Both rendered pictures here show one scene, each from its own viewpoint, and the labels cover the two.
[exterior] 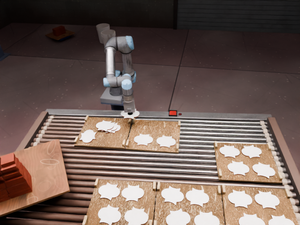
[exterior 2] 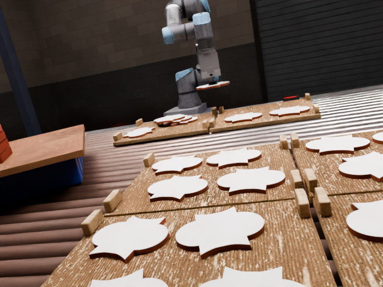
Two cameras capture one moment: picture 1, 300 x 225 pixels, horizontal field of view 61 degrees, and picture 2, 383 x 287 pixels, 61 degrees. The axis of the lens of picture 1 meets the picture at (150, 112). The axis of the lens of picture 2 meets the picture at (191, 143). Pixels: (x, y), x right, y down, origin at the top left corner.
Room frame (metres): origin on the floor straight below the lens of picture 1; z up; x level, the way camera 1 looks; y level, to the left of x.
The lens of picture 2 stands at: (0.15, 0.16, 1.22)
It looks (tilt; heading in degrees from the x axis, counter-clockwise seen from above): 15 degrees down; 6
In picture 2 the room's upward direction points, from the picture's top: 11 degrees counter-clockwise
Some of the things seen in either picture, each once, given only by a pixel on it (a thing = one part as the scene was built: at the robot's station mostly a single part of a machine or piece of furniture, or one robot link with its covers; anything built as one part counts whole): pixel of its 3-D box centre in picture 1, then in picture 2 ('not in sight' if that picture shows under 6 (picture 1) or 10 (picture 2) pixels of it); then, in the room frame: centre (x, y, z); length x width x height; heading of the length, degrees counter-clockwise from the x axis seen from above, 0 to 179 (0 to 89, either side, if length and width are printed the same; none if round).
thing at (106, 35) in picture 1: (109, 40); not in sight; (5.29, 0.79, 0.19); 0.30 x 0.30 x 0.37
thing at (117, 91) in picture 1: (116, 88); (188, 98); (2.19, 0.33, 0.97); 0.15 x 0.15 x 0.10
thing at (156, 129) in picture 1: (154, 135); (263, 114); (1.51, -0.03, 0.93); 0.41 x 0.35 x 0.02; 80
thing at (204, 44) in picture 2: (127, 96); (205, 45); (1.62, 0.16, 1.25); 0.08 x 0.08 x 0.05
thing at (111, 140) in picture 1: (104, 131); (169, 127); (1.58, 0.39, 0.93); 0.41 x 0.35 x 0.02; 81
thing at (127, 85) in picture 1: (127, 87); (202, 27); (1.63, 0.16, 1.33); 0.09 x 0.08 x 0.11; 3
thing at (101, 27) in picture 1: (104, 33); not in sight; (5.69, 0.95, 0.19); 0.30 x 0.30 x 0.37
